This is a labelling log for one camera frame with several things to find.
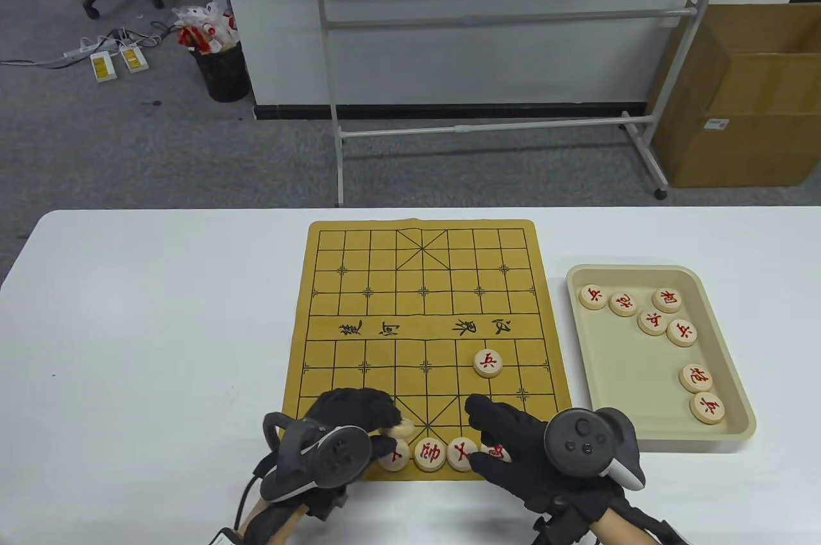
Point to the person's left forearm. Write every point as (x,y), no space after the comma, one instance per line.
(272,516)

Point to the white red plastic trash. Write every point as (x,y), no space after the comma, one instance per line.
(205,29)

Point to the brown cardboard box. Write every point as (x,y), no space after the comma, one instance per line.
(737,154)

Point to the black white handheld controller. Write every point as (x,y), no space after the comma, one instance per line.
(340,455)
(580,442)

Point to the black trash bin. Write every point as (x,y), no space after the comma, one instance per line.
(224,77)

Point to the person's right hand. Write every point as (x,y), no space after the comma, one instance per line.
(519,455)

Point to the person's left hand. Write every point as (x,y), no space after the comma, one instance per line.
(353,407)

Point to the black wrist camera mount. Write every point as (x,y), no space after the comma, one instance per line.
(330,505)
(561,529)

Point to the beige plastic tray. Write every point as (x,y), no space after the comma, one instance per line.
(628,378)

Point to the yellow white power strip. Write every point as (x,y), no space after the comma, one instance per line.
(133,59)
(102,66)

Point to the round wooden chess piece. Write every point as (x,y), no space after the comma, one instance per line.
(489,363)
(460,452)
(495,452)
(430,455)
(394,458)
(404,428)

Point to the yellow chess board mat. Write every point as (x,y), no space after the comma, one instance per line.
(385,378)

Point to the black flat glove band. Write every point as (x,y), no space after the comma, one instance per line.
(651,526)

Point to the group of Chinese chess pieces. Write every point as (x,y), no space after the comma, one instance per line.
(593,296)

